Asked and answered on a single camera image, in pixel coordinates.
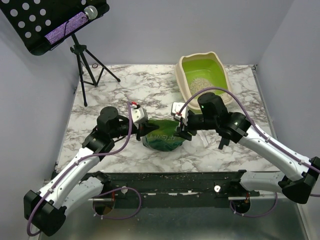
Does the translucent plastic scoop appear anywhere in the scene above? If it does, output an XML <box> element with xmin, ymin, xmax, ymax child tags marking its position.
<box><xmin>197</xmin><ymin>130</ymin><xmax>209</xmax><ymax>148</ymax></box>

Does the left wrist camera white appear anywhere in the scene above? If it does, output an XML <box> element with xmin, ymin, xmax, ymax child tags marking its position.
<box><xmin>130</xmin><ymin>102</ymin><xmax>148</xmax><ymax>128</ymax></box>

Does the green litter bag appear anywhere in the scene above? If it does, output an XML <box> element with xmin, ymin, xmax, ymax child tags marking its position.
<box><xmin>142</xmin><ymin>118</ymin><xmax>185</xmax><ymax>152</ymax></box>

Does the microphone with purple handle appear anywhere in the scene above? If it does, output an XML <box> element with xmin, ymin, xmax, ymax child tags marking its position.
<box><xmin>44</xmin><ymin>5</ymin><xmax>98</xmax><ymax>45</ymax></box>

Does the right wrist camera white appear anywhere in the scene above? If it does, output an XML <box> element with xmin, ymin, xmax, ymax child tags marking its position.
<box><xmin>171</xmin><ymin>102</ymin><xmax>189</xmax><ymax>126</ymax></box>

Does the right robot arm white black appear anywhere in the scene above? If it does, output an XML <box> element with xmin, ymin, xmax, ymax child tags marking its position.
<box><xmin>171</xmin><ymin>92</ymin><xmax>320</xmax><ymax>204</ymax></box>

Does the black binder clip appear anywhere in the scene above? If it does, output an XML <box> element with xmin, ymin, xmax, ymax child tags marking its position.
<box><xmin>218</xmin><ymin>136</ymin><xmax>230</xmax><ymax>150</ymax></box>

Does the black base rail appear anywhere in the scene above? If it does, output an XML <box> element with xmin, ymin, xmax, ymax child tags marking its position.
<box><xmin>81</xmin><ymin>170</ymin><xmax>263</xmax><ymax>209</ymax></box>

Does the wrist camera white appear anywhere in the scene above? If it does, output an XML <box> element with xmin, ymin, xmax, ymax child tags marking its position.
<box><xmin>171</xmin><ymin>102</ymin><xmax>189</xmax><ymax>126</ymax></box>
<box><xmin>130</xmin><ymin>102</ymin><xmax>148</xmax><ymax>128</ymax></box>

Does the green beige litter box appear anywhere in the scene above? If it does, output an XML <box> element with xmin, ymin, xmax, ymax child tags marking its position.
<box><xmin>174</xmin><ymin>51</ymin><xmax>232</xmax><ymax>101</ymax></box>

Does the black music stand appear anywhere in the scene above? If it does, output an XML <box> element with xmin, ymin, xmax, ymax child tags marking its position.
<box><xmin>0</xmin><ymin>0</ymin><xmax>121</xmax><ymax>108</ymax></box>

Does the cat litter pile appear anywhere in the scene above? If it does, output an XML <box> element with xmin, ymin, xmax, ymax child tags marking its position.
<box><xmin>189</xmin><ymin>77</ymin><xmax>214</xmax><ymax>95</ymax></box>

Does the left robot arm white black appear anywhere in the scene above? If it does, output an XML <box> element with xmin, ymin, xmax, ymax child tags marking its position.
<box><xmin>23</xmin><ymin>102</ymin><xmax>159</xmax><ymax>237</ymax></box>

